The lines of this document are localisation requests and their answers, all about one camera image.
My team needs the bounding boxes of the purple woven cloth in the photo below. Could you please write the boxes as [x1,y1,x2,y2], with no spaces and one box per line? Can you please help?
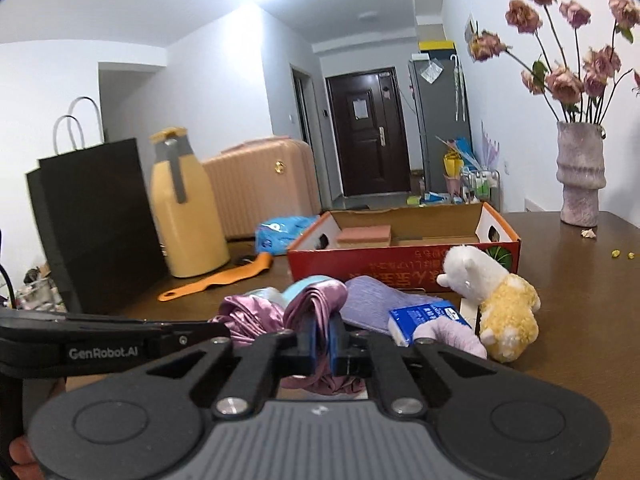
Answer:
[340,276,440,335]

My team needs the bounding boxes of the light blue plush puff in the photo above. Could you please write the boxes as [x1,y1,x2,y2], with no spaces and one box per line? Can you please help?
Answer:
[281,275,330,308]

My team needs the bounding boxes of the blue tissue packet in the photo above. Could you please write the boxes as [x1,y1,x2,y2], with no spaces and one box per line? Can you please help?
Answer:
[387,300,471,347]

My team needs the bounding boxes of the pink satin bow scrunchie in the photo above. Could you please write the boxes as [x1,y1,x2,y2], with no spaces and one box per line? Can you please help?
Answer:
[214,278,366,396]

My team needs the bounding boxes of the lavender fluffy headband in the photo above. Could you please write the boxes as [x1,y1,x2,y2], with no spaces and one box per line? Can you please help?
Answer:
[412,316,487,359]

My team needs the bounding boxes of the pink layered sponge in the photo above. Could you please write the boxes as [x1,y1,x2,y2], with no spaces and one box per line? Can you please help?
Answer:
[336,226,392,248]

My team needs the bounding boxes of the white yellow plush toy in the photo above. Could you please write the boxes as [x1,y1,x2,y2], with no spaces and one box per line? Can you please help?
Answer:
[436,245,541,363]

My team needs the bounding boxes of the orange plastic shoehorn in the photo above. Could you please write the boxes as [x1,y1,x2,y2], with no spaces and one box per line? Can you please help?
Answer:
[157,252,273,302]

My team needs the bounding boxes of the blue wet wipes pack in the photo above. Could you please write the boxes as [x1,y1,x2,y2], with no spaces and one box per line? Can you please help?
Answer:
[255,216,318,256]

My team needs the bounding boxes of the red cardboard box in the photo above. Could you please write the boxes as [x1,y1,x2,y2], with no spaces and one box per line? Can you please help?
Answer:
[288,203,521,294]

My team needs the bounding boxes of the hand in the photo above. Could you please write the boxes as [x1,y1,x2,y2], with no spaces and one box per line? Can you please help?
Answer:
[9,436,44,480]

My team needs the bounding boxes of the black paper shopping bag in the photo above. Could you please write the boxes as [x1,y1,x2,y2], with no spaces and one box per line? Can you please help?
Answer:
[26,113,168,314]

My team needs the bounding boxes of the yellow thermos jug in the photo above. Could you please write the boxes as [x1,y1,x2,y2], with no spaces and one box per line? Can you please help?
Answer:
[150,127,230,278]

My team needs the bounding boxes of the pink ribbed suitcase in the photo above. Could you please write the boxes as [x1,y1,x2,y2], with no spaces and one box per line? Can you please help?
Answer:
[203,136,321,240]

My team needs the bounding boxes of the yellow bucket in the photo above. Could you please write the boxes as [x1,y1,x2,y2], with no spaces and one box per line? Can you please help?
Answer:
[442,152,464,178]

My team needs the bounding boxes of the dark brown entrance door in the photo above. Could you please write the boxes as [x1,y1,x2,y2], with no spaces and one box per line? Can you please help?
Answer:
[326,67,410,197]

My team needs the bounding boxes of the grey refrigerator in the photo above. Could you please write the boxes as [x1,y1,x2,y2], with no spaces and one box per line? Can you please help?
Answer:
[408,49,472,193]

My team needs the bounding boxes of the yellow box on refrigerator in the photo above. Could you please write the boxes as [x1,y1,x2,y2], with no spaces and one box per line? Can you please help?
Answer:
[419,40,456,53]

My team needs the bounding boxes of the pink textured vase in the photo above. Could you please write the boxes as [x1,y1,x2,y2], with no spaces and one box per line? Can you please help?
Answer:
[556,122,606,229]

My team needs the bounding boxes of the dried pink roses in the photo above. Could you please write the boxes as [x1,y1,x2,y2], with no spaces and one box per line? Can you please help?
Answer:
[468,0,639,126]

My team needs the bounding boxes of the wire storage rack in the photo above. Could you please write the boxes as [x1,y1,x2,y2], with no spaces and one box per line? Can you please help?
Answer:
[460,167,501,210]

